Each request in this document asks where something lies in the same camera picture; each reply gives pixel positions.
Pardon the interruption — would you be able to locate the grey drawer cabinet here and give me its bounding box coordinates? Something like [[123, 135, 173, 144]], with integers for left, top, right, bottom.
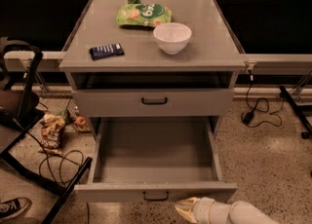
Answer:
[[58, 0, 247, 138]]

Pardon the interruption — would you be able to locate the green chip bag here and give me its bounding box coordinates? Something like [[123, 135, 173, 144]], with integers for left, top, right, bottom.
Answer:
[[116, 4, 172, 27]]

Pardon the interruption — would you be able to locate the grey drawer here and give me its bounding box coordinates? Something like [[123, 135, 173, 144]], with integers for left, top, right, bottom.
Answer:
[[75, 117, 237, 202], [72, 89, 234, 117]]

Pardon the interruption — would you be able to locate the black chair frame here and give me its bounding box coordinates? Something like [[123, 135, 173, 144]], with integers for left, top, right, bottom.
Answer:
[[0, 37, 92, 224]]

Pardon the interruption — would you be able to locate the brown chip bag on floor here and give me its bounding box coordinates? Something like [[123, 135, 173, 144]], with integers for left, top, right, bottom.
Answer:
[[38, 114, 65, 156]]

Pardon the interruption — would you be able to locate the black floor cable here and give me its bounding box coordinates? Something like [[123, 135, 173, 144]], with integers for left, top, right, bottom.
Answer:
[[13, 117, 91, 224]]

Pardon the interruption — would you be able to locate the wire basket with fruit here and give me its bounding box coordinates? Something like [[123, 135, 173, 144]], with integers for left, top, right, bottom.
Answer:
[[65, 99, 91, 133]]

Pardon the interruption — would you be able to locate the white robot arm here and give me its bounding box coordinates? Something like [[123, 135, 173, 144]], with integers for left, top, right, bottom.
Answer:
[[175, 197, 279, 224]]

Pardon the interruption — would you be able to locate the black power adapter with cable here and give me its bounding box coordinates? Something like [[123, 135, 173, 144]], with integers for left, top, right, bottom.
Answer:
[[241, 68, 285, 129]]

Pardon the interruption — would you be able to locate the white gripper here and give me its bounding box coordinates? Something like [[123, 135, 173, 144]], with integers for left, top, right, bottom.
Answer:
[[175, 197, 215, 224]]

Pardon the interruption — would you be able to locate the black stand leg with caster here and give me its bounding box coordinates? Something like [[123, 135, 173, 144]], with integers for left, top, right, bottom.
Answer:
[[280, 86, 312, 139]]

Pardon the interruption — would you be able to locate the white bowl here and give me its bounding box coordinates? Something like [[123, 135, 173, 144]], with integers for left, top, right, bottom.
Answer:
[[153, 22, 192, 55]]

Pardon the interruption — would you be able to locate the grey top drawer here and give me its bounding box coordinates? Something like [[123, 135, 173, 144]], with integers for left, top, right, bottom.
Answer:
[[72, 89, 234, 117]]

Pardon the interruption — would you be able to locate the dark blue snack bar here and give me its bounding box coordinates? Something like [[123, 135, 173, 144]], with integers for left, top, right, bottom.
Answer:
[[89, 43, 124, 60]]

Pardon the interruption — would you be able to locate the black and white sneaker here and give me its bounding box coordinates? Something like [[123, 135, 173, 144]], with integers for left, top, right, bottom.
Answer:
[[0, 197, 31, 222]]

